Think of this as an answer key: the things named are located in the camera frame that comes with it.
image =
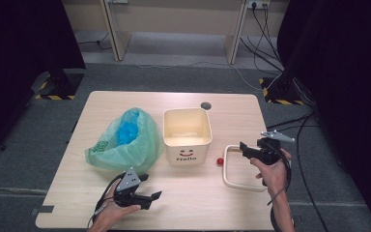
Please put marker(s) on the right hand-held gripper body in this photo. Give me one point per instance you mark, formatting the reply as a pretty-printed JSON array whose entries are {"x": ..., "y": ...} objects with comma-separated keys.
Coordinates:
[{"x": 270, "y": 153}]

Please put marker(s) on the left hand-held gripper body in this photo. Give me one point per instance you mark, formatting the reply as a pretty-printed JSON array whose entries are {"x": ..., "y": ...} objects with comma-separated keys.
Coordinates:
[{"x": 125, "y": 193}]

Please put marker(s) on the green plastic trash bag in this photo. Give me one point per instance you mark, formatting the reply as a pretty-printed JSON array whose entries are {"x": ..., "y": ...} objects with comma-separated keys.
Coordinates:
[{"x": 132, "y": 154}]

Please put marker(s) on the white trash bin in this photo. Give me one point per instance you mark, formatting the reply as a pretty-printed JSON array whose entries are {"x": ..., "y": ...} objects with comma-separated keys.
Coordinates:
[{"x": 186, "y": 154}]

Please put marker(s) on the person's right hand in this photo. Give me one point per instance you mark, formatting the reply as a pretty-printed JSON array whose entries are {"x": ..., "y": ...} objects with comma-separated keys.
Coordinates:
[{"x": 275, "y": 177}]

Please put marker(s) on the person's left hand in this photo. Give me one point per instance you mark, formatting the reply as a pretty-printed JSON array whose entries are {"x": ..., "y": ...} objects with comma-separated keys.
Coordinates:
[{"x": 109, "y": 214}]

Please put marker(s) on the black stand base, striped edge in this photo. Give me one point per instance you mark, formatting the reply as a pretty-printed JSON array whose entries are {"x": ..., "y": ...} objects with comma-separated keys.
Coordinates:
[
  {"x": 67, "y": 85},
  {"x": 281, "y": 92}
]

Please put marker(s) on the grey tape patch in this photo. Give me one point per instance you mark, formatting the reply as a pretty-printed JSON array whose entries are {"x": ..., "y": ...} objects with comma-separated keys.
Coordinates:
[{"x": 42, "y": 210}]

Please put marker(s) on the dark curtain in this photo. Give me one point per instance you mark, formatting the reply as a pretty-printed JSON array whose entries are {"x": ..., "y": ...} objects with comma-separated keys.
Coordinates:
[
  {"x": 19, "y": 48},
  {"x": 344, "y": 80}
]

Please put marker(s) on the light wooden desk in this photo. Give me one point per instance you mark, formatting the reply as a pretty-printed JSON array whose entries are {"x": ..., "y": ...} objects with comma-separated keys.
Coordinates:
[{"x": 117, "y": 38}]

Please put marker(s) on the white wall power outlet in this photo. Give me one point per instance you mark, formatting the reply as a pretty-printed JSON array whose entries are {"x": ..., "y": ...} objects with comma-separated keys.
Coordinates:
[{"x": 258, "y": 4}]

